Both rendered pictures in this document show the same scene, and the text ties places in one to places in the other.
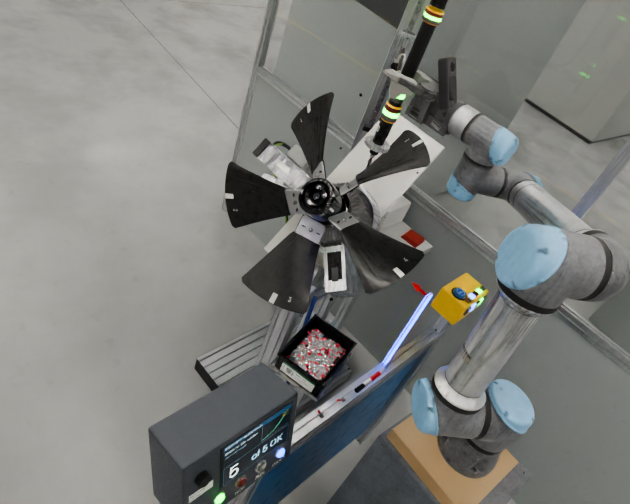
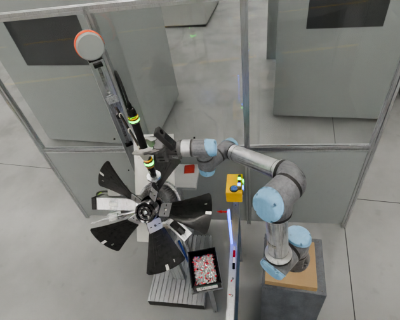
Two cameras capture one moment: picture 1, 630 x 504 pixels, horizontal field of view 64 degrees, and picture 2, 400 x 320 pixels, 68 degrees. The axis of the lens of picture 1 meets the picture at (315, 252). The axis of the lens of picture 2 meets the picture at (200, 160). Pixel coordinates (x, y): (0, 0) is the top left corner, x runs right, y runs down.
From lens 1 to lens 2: 0.48 m
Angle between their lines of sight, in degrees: 14
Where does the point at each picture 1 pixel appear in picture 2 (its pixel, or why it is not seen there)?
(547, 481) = (317, 207)
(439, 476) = (296, 281)
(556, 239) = (273, 195)
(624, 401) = (320, 161)
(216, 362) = (157, 293)
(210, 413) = not seen: outside the picture
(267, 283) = (159, 265)
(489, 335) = (276, 236)
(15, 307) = not seen: outside the picture
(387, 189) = not seen: hidden behind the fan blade
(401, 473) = (282, 291)
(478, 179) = (212, 164)
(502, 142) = (210, 148)
